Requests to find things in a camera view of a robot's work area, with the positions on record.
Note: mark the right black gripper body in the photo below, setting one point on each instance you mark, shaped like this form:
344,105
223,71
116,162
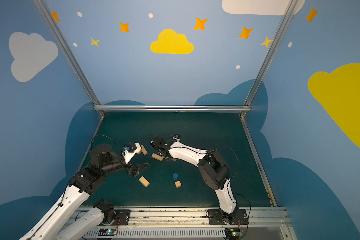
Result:
164,153

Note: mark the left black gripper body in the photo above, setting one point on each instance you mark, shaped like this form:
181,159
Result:
132,169

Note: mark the long wood block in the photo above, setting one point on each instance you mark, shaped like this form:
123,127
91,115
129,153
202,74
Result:
144,151
157,157

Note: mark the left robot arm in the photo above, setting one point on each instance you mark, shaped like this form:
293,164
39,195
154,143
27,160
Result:
81,186

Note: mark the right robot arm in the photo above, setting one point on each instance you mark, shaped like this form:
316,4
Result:
212,166

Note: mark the wide wood block front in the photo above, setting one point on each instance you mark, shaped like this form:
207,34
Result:
144,181

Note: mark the small wood cube front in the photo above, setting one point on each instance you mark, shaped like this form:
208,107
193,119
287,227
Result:
178,184

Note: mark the rear horizontal aluminium bar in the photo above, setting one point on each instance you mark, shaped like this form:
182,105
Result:
126,108

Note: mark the left controller board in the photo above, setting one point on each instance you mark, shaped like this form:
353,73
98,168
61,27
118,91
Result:
107,232

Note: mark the controller board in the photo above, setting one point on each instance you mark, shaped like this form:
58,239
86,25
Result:
107,232
232,234

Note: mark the right controller board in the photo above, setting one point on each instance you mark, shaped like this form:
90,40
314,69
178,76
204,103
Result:
232,234

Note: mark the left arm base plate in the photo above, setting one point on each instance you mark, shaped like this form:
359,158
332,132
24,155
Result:
121,217

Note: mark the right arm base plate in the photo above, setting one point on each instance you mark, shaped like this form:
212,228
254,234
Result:
216,216

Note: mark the left diagonal aluminium post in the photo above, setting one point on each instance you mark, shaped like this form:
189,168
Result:
52,24

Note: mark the diagonal aluminium post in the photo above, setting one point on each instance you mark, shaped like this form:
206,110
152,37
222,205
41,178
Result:
279,34
52,24

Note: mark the aluminium rail front frame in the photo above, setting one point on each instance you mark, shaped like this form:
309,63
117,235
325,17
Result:
151,223

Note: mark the right diagonal aluminium post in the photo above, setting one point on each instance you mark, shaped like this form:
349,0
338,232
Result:
279,34

